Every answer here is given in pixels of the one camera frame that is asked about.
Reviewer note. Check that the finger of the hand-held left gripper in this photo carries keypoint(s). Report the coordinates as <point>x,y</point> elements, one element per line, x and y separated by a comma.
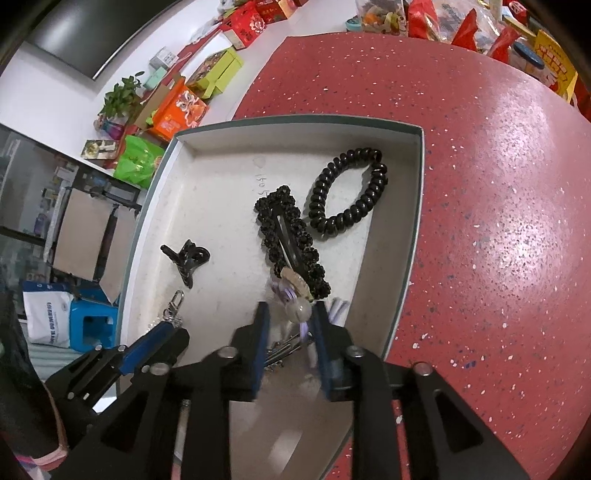
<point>147,344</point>

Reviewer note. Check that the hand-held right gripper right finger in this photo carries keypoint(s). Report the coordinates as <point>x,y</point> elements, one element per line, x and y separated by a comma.
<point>323,346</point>

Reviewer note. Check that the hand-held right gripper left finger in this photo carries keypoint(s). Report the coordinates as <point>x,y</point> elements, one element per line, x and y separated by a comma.
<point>263,337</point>

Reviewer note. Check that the silver rhinestone hair clip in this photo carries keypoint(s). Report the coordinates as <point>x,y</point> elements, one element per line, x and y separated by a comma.
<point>281,348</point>

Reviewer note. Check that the white ribbon hair clip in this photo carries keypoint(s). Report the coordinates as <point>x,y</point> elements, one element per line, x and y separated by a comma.
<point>337,307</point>

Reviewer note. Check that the black beaded snap clip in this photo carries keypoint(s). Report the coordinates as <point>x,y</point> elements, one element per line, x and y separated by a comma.
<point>268,207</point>

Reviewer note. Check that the grey tray with white lining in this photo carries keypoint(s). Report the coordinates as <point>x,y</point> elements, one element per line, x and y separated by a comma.
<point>221,184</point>

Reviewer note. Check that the person's left forearm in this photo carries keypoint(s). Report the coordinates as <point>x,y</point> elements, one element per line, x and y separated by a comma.
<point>27,415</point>

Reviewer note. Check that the blue plastic stool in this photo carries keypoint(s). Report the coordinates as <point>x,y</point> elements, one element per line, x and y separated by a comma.
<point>92,323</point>

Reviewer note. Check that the white printed bag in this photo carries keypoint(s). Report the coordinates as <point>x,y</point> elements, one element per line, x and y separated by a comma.
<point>46,314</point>

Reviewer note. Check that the small black claw clip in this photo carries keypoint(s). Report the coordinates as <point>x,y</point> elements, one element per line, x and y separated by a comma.
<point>191,258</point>

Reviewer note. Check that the brown cardboard panel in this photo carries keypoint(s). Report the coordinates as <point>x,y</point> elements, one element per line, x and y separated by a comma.
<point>83,230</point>

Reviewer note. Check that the green plastic bag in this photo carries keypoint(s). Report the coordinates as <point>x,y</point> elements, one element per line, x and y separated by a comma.
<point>138,161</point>

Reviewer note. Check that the photo card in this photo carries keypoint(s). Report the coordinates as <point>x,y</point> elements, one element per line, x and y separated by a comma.
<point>99,148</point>

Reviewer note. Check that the orange box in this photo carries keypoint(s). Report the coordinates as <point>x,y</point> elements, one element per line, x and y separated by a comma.
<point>180,110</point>

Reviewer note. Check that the potted green plant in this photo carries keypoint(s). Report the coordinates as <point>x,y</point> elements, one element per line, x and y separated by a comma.
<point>120,97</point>

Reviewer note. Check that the mint green box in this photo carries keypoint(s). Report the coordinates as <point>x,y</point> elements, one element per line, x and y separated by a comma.
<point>154,78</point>

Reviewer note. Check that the small white box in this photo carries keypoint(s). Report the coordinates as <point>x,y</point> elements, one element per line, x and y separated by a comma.
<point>164,57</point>

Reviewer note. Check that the red floral gift box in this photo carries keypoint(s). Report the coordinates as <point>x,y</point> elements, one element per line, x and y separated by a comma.
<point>247,23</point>

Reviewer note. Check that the dark screen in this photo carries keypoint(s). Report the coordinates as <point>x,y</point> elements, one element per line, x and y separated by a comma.
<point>78,37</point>

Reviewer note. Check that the bowl of candy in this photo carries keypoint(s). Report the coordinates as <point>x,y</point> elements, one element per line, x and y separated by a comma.
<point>376,16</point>

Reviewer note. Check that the red snack packet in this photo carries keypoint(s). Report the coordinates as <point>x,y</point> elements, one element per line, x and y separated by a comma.
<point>464,30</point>
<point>422,18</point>
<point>505,44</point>

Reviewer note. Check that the jar with blue lid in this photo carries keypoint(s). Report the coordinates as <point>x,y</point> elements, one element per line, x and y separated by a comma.
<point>528,53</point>

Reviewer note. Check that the yellow box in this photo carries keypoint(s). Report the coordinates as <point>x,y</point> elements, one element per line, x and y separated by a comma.
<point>554,62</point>

